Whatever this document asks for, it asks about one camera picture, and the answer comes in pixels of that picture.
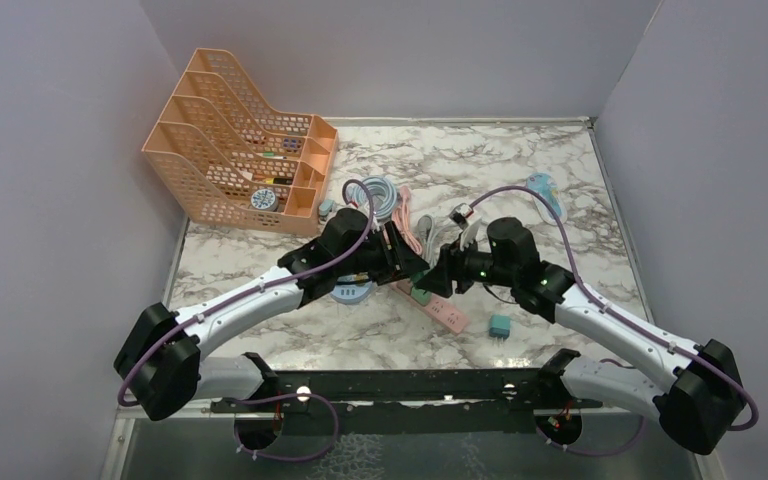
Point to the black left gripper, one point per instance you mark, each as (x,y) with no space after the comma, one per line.
(399,262)

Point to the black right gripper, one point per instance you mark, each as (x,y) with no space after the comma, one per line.
(450,267)

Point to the green plug adapter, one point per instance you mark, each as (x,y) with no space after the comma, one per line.
(421,296)

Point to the teal plug adapter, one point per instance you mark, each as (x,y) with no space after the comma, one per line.
(499,327)

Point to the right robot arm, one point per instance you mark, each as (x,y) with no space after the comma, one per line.
(692,390)

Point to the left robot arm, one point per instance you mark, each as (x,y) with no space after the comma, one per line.
(161,359)

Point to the pink long power strip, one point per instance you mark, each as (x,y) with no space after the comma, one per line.
(439,309)

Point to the blue round power strip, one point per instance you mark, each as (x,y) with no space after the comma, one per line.
(352,294)

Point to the blue white oval device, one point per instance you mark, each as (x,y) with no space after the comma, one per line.
(548,202)

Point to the blue round tin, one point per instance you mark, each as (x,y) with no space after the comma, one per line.
(264,200)

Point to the orange mesh file organizer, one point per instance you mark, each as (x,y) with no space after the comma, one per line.
(217,140)

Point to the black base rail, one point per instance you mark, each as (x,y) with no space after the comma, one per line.
(392,402)

